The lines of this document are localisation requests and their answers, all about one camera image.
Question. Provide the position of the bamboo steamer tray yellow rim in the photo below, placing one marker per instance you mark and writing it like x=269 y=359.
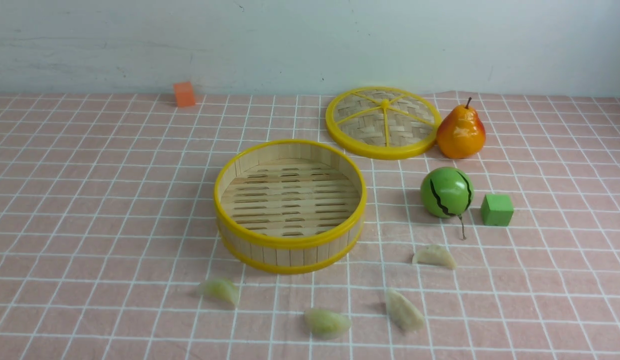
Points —
x=290 y=206

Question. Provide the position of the pale dumpling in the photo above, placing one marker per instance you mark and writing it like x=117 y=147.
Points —
x=326 y=324
x=220 y=289
x=403 y=312
x=434 y=254

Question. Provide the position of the orange foam cube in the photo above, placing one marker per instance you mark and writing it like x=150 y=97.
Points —
x=184 y=93

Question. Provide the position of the orange toy pear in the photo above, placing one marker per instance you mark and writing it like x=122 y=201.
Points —
x=461 y=134

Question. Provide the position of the woven bamboo steamer lid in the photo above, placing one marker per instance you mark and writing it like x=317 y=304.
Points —
x=382 y=123

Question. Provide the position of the pink grid tablecloth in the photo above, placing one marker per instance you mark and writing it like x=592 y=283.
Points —
x=107 y=229

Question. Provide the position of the green foam cube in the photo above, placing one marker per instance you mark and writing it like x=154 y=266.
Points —
x=497 y=210

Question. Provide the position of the green toy watermelon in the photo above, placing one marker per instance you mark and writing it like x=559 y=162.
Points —
x=447 y=192

